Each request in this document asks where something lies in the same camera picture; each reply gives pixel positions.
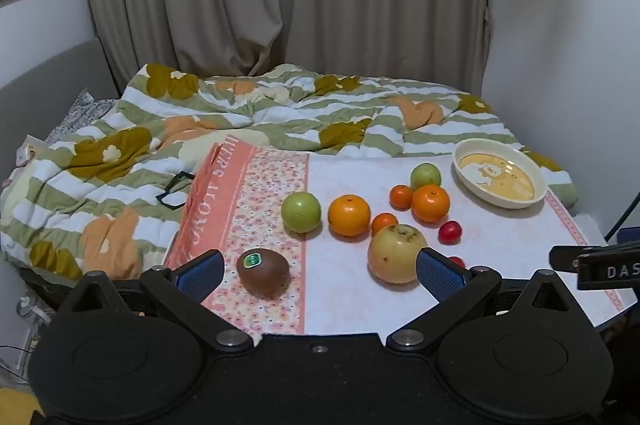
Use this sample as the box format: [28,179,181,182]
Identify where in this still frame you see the small tangerine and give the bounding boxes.
[371,212,399,239]
[389,185,415,211]

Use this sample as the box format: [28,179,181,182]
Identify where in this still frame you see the grey floral pillow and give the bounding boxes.
[46,89,119,144]

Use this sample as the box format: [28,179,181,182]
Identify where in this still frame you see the small green apple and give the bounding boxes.
[410,162,443,191]

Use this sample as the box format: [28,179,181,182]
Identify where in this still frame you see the large green apple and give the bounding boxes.
[281,192,322,234]

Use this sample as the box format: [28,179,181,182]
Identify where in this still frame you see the yellow cloth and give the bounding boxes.
[0,386,46,425]

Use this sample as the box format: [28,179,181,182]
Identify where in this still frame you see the brown kiwi with green sticker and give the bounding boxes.
[236,248,291,301]

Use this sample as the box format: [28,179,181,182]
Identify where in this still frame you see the yellow pear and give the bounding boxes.
[367,225,426,285]

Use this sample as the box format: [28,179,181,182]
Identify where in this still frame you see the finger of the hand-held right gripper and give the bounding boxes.
[549,244,608,274]

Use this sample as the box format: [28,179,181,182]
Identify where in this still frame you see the grey headboard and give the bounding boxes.
[0,39,122,146]

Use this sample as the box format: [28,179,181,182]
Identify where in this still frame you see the pink floral towel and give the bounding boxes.
[164,140,638,337]

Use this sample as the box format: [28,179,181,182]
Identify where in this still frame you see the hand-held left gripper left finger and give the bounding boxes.
[60,249,255,353]

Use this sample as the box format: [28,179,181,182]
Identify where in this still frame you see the orange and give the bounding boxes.
[328,194,372,239]
[411,185,451,225]

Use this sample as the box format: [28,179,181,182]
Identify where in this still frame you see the black cable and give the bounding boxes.
[604,191,640,242]

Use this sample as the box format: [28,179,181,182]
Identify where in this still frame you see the green striped floral blanket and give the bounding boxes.
[0,64,579,282]

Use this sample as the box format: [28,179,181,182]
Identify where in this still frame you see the black eyeglasses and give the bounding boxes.
[155,171,197,210]

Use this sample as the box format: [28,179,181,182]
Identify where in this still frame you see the clear plastic object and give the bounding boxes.
[16,295,57,332]

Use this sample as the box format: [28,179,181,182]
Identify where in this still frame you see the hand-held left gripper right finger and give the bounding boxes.
[386,247,586,353]

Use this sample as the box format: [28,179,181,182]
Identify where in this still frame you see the cream bowl with yellow print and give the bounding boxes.
[453,138,550,210]

